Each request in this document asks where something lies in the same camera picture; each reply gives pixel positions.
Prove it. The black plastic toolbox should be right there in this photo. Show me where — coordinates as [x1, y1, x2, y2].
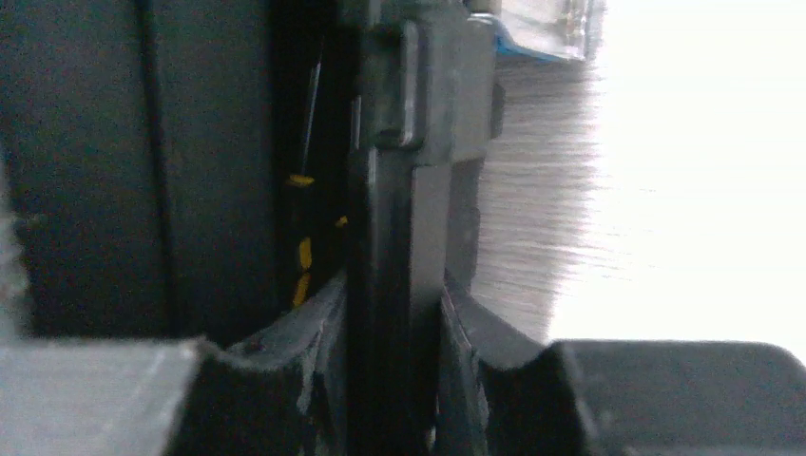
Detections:
[0, 0, 605, 456]

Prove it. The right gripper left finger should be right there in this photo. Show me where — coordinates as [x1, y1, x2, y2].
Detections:
[1, 274, 347, 455]

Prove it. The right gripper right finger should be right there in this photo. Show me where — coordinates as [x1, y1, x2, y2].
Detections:
[436, 278, 805, 455]

